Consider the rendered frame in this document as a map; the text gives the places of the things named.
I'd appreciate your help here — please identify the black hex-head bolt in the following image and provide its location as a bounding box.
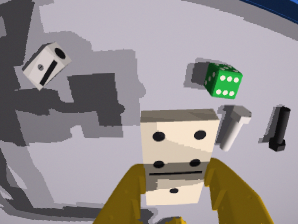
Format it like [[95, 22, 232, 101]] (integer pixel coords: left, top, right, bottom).
[[269, 107, 291, 152]]

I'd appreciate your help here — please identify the green die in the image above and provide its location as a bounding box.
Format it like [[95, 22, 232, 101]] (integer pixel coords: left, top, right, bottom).
[[204, 63, 243, 99]]

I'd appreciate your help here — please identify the cream domino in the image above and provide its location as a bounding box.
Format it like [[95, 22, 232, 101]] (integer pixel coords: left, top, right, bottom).
[[140, 109, 220, 205]]

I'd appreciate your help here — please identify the grey hex bolt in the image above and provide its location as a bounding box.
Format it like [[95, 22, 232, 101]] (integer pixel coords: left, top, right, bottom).
[[220, 105, 252, 151]]

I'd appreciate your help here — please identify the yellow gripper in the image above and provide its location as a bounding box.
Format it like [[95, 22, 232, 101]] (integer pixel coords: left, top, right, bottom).
[[92, 158, 274, 224]]

